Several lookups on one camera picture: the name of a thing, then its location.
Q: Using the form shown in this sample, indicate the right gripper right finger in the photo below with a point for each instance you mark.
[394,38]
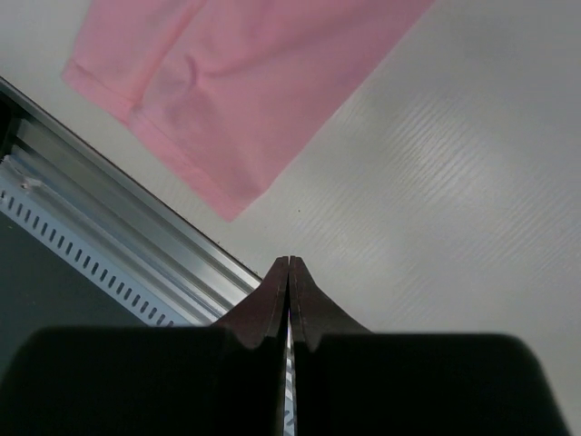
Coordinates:
[329,359]

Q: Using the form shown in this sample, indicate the aluminium mounting rail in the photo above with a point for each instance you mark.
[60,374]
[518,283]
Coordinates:
[143,236]

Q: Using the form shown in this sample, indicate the slotted cable duct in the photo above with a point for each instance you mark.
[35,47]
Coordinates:
[86,259]

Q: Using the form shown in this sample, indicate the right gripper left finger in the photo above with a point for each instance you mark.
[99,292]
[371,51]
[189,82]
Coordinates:
[251,388]

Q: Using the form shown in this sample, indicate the pink t shirt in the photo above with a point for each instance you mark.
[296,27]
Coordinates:
[227,93]

